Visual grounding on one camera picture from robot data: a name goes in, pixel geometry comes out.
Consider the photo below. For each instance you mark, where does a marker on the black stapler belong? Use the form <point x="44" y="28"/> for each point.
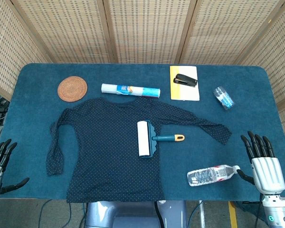
<point x="185" y="80"/>

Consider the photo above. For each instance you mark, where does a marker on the yellow floor tape strip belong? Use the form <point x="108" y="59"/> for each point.
<point x="233" y="215"/>

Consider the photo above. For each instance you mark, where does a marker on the yellow and white notebook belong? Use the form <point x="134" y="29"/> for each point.
<point x="187" y="93"/>

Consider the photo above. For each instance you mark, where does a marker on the clear plastic water bottle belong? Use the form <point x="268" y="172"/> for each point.
<point x="209" y="175"/>

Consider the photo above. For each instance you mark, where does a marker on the white plastic bags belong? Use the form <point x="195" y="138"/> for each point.
<point x="130" y="90"/>

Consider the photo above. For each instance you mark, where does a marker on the black and silver right hand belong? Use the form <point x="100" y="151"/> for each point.
<point x="267" y="173"/>

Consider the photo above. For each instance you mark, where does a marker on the dark polka dot shirt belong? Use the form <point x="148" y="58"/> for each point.
<point x="104" y="147"/>

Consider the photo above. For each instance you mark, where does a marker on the blue carpet tablecloth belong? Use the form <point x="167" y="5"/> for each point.
<point x="204" y="152"/>

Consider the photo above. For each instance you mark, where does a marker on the woven bamboo folding screen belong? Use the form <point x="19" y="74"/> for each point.
<point x="145" y="31"/>

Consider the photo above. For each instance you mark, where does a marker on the round rattan coaster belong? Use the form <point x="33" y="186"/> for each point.
<point x="72" y="88"/>

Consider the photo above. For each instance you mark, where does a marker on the grey robot torso base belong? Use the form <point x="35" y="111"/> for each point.
<point x="123" y="213"/>

